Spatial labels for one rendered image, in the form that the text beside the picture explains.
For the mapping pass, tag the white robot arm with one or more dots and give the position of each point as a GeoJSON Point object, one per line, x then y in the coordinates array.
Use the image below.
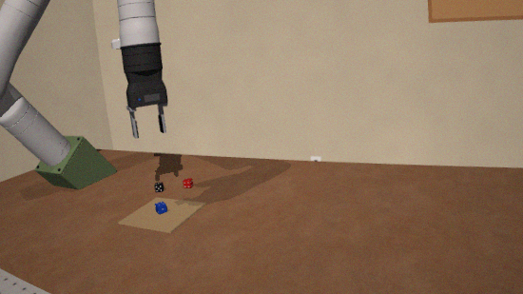
{"type": "Point", "coordinates": [18, 19]}

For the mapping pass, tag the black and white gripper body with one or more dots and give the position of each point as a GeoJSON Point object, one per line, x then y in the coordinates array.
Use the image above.
{"type": "Point", "coordinates": [142, 61]}

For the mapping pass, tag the red die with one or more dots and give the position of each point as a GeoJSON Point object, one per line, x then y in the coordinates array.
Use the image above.
{"type": "Point", "coordinates": [188, 183]}

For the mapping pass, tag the blue die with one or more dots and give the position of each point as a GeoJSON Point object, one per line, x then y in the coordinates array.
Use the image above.
{"type": "Point", "coordinates": [161, 207]}

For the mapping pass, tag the tan flat mat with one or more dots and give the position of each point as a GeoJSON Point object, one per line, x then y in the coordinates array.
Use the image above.
{"type": "Point", "coordinates": [178, 212]}

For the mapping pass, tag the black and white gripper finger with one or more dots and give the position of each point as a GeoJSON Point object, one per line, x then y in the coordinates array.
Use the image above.
{"type": "Point", "coordinates": [161, 117]}
{"type": "Point", "coordinates": [133, 122]}

